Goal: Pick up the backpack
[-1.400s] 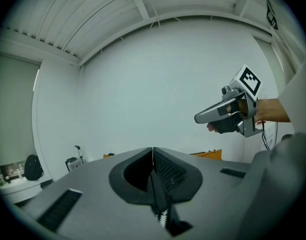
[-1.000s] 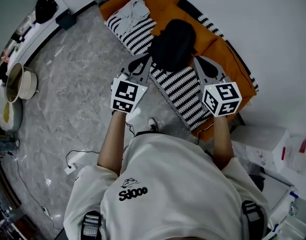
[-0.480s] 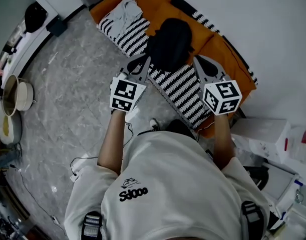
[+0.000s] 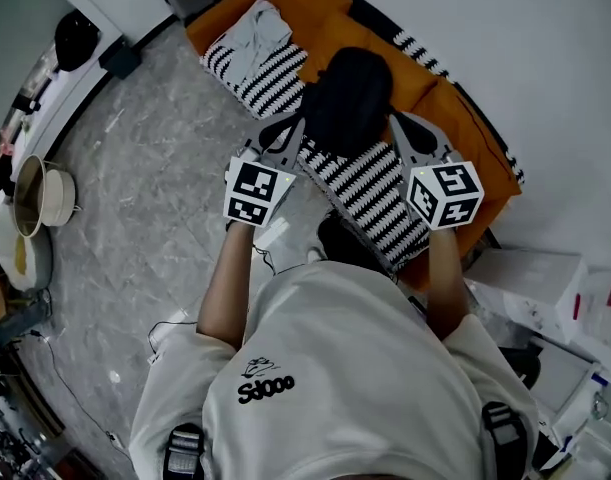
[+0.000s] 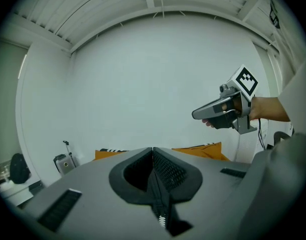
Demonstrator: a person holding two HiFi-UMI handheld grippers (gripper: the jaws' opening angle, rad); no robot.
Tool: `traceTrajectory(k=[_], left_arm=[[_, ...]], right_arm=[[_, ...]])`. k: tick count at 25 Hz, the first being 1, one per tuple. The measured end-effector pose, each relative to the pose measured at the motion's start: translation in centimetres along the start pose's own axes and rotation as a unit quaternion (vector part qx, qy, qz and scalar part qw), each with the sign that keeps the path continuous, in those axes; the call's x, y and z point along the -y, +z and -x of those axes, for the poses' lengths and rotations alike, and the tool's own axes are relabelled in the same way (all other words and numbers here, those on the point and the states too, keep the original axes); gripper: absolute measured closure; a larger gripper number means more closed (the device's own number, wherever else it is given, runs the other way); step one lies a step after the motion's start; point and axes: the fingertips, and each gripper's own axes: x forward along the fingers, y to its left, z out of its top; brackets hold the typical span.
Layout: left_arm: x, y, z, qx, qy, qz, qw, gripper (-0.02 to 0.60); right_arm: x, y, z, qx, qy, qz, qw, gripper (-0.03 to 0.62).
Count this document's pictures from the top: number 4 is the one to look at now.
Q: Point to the white storage box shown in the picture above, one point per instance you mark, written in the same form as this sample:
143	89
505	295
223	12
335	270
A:
560	373

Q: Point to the white round bowl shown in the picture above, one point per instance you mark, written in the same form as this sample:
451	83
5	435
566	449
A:
60	198

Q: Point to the clear package with red labels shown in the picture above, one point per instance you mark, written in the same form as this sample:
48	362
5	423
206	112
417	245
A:
602	313

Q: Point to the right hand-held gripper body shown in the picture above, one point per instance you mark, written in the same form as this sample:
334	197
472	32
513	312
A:
445	195

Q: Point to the person's black trousers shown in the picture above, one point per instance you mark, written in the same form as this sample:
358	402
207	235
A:
350	248

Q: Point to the black waste bin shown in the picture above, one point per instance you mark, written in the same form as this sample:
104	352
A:
119	60

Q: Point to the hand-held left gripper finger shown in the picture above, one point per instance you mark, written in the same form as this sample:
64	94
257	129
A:
270	135
292	150

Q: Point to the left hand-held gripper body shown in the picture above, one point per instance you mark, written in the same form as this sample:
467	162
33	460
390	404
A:
255	193

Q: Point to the orange sofa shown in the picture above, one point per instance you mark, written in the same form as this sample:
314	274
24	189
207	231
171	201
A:
205	23

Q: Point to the white low counter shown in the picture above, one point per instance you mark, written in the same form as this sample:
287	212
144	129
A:
65	103

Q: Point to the clear plastic bag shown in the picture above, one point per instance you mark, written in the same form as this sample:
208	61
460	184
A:
532	315

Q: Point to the person's right forearm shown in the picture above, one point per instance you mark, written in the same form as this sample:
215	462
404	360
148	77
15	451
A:
447	283

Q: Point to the black round stool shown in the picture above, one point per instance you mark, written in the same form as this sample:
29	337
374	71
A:
525	368

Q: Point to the black white striped blanket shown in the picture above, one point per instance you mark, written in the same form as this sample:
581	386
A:
370	193

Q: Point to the black garment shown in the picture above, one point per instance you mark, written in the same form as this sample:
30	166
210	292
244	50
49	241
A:
350	103

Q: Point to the black white striped throw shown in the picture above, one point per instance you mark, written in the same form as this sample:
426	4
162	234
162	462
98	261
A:
420	50

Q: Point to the person's white sweatshirt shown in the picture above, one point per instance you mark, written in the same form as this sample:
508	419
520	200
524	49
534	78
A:
335	368

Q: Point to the person's left forearm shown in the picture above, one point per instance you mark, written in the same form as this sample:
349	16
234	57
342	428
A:
225	288

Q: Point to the light grey garment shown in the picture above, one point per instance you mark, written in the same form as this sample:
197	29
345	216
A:
257	38

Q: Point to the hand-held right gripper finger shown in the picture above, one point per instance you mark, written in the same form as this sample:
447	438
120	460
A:
437	143
406	148

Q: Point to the white cardboard box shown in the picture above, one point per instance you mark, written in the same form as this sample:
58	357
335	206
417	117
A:
530	273

